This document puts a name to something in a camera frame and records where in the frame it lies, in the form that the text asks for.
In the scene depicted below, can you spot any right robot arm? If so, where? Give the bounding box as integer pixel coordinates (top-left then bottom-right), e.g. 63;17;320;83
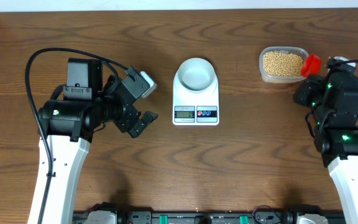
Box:
293;72;358;223

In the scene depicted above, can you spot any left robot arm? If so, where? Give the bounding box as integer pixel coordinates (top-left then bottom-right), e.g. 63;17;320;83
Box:
28;58;158;223

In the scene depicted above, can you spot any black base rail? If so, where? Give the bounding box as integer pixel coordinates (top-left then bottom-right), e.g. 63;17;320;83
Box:
71;202;346;224

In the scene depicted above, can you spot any clear plastic container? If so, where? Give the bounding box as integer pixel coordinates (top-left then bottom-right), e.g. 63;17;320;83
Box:
259;46;309;84

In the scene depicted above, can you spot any white digital kitchen scale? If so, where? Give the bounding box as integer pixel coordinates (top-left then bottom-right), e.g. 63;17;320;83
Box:
172;72;219;126

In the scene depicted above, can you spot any pile of soybeans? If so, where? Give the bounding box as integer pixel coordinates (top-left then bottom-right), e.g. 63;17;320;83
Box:
262;52;303;77

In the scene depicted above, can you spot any black left camera cable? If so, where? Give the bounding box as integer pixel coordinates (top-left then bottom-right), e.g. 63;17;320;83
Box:
24;47;130;224

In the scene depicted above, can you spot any red plastic scoop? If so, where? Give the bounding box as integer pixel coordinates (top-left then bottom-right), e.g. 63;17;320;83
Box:
300;54;322;78

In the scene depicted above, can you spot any grey-green plastic bowl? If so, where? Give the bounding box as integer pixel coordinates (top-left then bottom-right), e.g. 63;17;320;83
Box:
177;58;218;91

